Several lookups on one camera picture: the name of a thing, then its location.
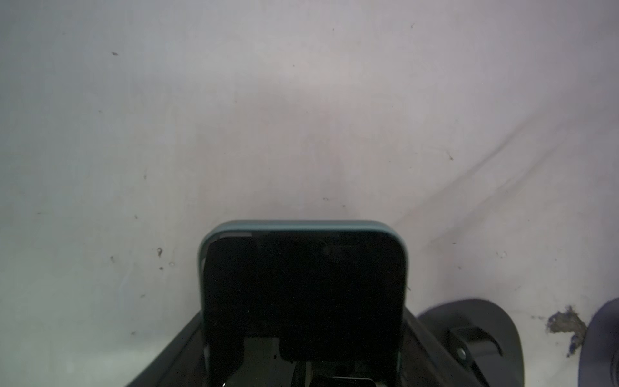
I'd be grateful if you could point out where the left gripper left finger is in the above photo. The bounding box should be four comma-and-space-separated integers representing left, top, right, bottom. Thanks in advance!
128, 312, 203, 386

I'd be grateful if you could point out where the black phone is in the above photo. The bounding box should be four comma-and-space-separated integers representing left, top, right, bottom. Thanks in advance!
198, 220, 408, 386

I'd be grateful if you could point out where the black stand back left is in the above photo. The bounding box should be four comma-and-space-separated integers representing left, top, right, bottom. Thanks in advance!
578, 298, 618, 387

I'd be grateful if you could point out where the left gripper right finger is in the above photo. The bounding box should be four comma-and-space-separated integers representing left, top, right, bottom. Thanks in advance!
402, 308, 481, 386

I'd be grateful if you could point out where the black round stand left middle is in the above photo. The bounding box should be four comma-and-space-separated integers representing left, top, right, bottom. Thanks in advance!
418, 298, 525, 386

